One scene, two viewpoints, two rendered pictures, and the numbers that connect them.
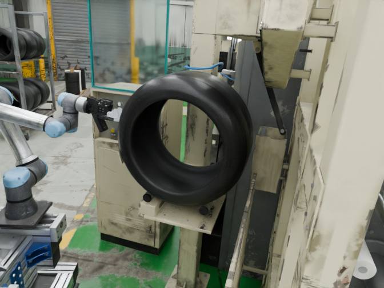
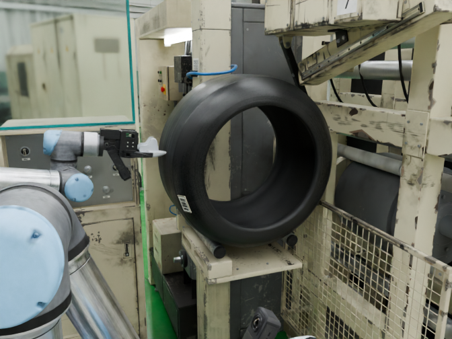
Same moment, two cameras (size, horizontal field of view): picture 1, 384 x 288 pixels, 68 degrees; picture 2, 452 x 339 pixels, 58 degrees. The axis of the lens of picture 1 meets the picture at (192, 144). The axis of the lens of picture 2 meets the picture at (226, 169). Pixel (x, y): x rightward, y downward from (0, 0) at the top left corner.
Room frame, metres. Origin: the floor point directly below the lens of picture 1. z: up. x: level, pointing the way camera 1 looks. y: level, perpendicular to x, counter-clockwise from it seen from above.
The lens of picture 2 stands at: (0.14, 0.95, 1.52)
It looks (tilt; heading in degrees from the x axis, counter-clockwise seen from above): 14 degrees down; 324
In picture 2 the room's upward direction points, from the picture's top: straight up
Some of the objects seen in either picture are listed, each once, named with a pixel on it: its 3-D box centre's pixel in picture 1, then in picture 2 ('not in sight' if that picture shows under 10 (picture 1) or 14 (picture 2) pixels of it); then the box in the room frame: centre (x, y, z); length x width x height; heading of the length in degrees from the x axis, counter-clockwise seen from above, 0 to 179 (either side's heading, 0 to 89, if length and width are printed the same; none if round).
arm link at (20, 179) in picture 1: (18, 182); not in sight; (1.28, 0.86, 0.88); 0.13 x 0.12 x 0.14; 179
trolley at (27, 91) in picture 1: (18, 72); not in sight; (4.69, 2.89, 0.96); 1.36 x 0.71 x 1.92; 4
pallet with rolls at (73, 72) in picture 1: (75, 82); not in sight; (7.68, 3.24, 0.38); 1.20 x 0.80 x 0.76; 12
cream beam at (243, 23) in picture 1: (267, 19); (334, 8); (1.12, -0.24, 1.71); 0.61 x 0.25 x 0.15; 164
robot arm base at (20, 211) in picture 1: (20, 203); not in sight; (1.27, 0.86, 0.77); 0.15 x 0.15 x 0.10
